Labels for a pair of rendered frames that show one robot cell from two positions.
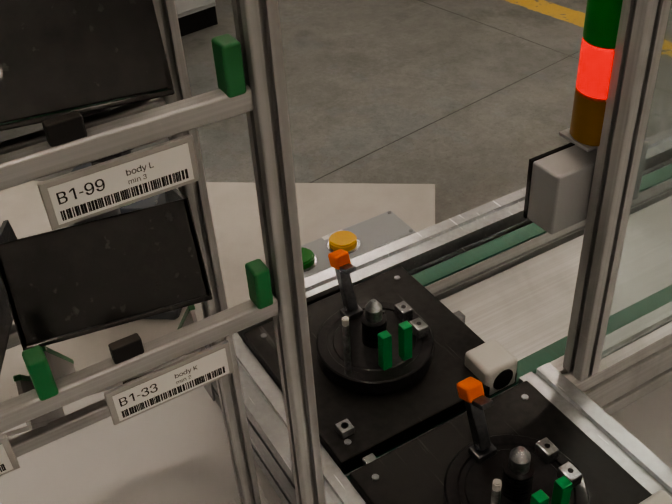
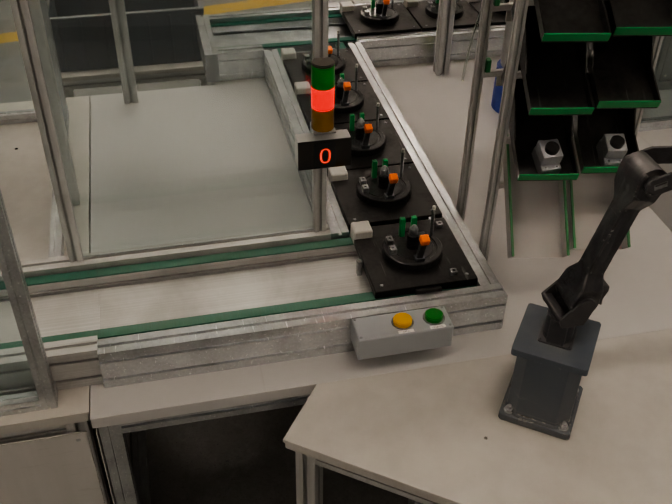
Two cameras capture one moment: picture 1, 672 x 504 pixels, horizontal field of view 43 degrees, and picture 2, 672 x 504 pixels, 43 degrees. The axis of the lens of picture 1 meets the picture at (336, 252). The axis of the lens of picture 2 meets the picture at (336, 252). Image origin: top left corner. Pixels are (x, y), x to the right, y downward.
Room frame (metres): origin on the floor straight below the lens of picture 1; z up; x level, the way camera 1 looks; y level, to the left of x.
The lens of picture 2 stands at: (2.29, 0.20, 2.20)
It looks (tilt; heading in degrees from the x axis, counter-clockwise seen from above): 38 degrees down; 195
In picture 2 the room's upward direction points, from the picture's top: 1 degrees clockwise
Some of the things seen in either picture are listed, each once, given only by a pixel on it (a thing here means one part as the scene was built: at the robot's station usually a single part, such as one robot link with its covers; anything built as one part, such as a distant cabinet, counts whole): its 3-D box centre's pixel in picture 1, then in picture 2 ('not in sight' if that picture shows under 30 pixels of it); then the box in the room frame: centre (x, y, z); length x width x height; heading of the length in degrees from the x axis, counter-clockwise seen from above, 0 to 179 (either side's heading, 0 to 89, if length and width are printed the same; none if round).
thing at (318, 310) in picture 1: (375, 356); (411, 255); (0.73, -0.04, 0.96); 0.24 x 0.24 x 0.02; 29
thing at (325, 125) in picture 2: (599, 111); (322, 116); (0.72, -0.26, 1.28); 0.05 x 0.05 x 0.05
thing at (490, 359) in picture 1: (490, 367); (361, 232); (0.69, -0.17, 0.97); 0.05 x 0.05 x 0.04; 29
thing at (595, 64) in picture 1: (606, 63); (322, 96); (0.72, -0.26, 1.33); 0.05 x 0.05 x 0.05
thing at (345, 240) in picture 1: (343, 243); (402, 321); (0.96, -0.01, 0.96); 0.04 x 0.04 x 0.02
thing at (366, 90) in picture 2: not in sight; (340, 89); (0.08, -0.40, 1.01); 0.24 x 0.24 x 0.13; 29
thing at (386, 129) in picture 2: not in sight; (360, 130); (0.29, -0.28, 1.01); 0.24 x 0.24 x 0.13; 29
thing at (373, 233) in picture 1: (344, 260); (401, 332); (0.96, -0.01, 0.93); 0.21 x 0.07 x 0.06; 119
